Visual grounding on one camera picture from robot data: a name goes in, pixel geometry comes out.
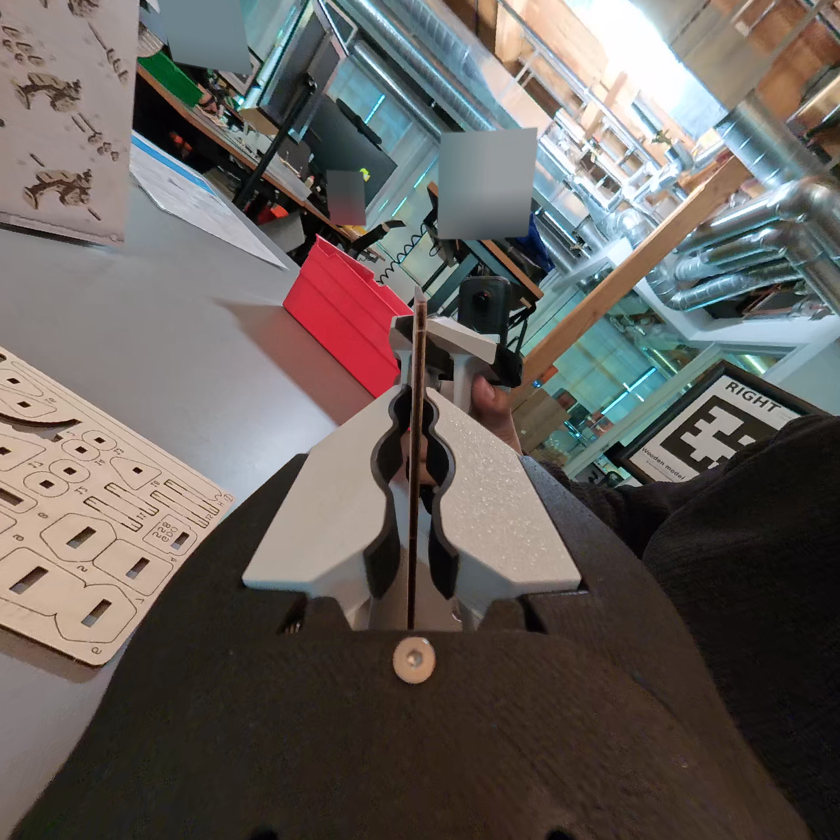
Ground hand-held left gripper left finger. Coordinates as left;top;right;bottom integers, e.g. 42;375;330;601
241;386;404;630

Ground black-legged wooden worktable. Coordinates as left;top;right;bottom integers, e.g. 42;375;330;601
420;182;546;342

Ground folded white instruction booklet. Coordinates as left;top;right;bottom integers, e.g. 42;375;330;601
0;0;142;245

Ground blue-edged printed paper sheet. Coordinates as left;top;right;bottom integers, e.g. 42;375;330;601
129;130;290;271

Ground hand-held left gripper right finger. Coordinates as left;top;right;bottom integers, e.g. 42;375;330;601
425;386;583;630

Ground black coiled cable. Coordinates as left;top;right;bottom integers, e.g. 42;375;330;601
379;223;427;287

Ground cluster of silver duct pipes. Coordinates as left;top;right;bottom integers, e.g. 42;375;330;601
646;177;840;312

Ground wooden puzzle piece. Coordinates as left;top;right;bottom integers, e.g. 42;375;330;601
406;285;431;631

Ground framed marker poster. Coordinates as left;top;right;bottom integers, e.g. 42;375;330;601
613;360;828;487

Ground grey desk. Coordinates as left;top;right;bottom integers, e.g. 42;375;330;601
0;180;395;785

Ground dark monitor screen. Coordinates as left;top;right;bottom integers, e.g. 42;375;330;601
305;95;399;206

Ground long wooden workbench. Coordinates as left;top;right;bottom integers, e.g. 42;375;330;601
134;59;368;244

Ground red plastic bin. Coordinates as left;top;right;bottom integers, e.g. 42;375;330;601
282;235;416;399

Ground wooden support post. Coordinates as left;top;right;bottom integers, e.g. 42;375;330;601
521;154;756;395

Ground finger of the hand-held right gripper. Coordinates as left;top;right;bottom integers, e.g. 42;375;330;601
430;316;503;412
389;315;416;370

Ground wooden puzzle sheet with cutouts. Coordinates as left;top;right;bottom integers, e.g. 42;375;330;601
0;346;235;668

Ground person's black sweater torso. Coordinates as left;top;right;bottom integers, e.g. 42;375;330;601
643;499;840;840

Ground person's right hand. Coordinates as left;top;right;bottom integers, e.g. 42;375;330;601
469;377;526;454

